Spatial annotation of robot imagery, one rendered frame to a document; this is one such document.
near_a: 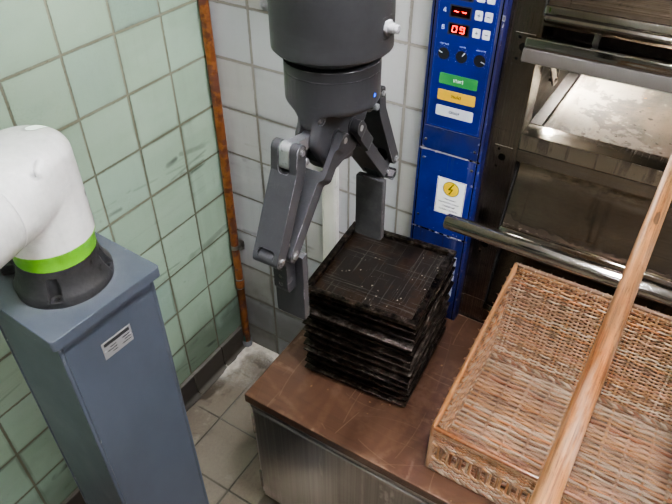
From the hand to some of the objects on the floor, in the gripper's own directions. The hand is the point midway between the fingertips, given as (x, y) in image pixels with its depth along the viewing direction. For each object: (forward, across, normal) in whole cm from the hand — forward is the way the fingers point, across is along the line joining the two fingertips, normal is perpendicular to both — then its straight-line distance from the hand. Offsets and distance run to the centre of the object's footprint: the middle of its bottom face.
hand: (334, 261), depth 60 cm
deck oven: (+145, -187, +72) cm, 248 cm away
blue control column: (+143, -185, -25) cm, 235 cm away
